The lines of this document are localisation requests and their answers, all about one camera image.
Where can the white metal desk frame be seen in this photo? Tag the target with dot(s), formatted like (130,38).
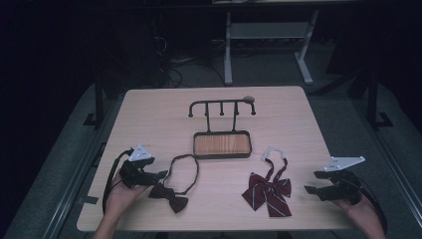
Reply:
(265,30)

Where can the grey round disc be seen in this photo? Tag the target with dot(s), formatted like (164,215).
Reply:
(249,99)

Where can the black hook rack wooden tray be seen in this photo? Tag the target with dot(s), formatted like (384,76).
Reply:
(221,145)

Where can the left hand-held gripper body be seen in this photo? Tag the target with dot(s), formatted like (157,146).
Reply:
(132,174)

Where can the person's right hand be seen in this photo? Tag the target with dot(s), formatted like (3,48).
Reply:
(360,209)

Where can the red striped bow tie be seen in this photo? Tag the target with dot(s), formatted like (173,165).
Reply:
(265,192)

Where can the person's left hand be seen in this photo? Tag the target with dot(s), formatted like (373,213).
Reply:
(121,197)

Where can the dark brown bow tie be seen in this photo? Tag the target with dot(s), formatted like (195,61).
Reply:
(175,200)

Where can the grey tape strip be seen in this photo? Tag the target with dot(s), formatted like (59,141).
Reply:
(89,199)

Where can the black metal stand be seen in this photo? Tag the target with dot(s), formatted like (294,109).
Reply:
(373,99)

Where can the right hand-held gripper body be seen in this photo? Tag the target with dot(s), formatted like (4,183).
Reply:
(345,189)

